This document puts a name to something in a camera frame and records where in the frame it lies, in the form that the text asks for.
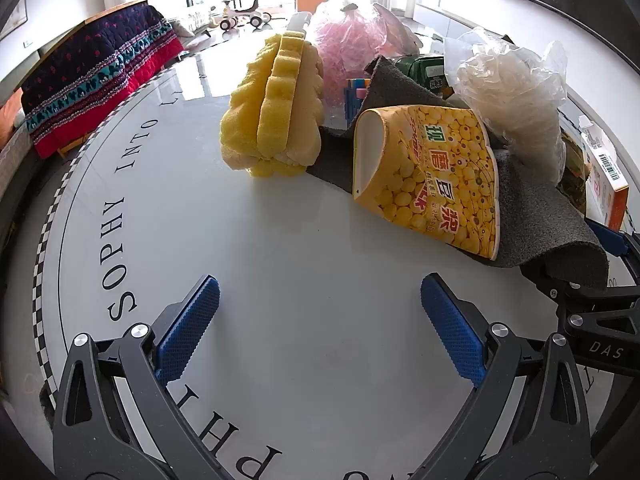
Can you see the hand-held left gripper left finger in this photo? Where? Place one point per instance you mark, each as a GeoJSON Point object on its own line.
{"type": "Point", "coordinates": [190, 320]}

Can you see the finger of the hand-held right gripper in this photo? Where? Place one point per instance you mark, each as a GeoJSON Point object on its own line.
{"type": "Point", "coordinates": [555, 291]}
{"type": "Point", "coordinates": [612, 242]}

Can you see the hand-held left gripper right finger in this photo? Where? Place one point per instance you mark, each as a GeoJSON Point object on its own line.
{"type": "Point", "coordinates": [452, 325]}

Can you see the orange white carton box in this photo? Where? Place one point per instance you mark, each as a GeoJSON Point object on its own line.
{"type": "Point", "coordinates": [605, 170]}

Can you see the olive snack wrapper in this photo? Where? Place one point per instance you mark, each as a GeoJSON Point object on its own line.
{"type": "Point", "coordinates": [572, 170]}

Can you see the grey foam sheet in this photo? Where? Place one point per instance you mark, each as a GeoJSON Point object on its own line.
{"type": "Point", "coordinates": [530, 210]}

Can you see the yellow paper cup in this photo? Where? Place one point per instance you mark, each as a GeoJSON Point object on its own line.
{"type": "Point", "coordinates": [440, 180]}

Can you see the clear plastic bag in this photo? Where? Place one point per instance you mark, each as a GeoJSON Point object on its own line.
{"type": "Point", "coordinates": [505, 90]}

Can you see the yellow sponge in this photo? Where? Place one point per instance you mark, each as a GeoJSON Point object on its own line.
{"type": "Point", "coordinates": [280, 110]}

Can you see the blue pink packet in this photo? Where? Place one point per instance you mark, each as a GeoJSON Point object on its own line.
{"type": "Point", "coordinates": [356, 97]}

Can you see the green packet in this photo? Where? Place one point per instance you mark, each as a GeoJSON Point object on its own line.
{"type": "Point", "coordinates": [425, 67]}

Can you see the white plastic bag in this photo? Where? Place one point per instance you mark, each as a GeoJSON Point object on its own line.
{"type": "Point", "coordinates": [400, 35]}

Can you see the pink item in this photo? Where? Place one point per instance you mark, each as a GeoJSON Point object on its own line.
{"type": "Point", "coordinates": [350, 40]}

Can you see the orange cushion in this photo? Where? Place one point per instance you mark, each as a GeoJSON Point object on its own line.
{"type": "Point", "coordinates": [10, 115]}

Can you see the white floor mattress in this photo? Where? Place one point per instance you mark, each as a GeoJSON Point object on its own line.
{"type": "Point", "coordinates": [192, 22]}

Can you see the green sofa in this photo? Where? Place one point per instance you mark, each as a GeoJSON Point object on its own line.
{"type": "Point", "coordinates": [15, 75]}

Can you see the white ride-on toy car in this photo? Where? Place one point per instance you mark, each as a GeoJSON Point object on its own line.
{"type": "Point", "coordinates": [225, 17]}

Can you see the framed wall picture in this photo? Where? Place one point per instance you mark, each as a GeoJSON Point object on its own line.
{"type": "Point", "coordinates": [12, 17]}

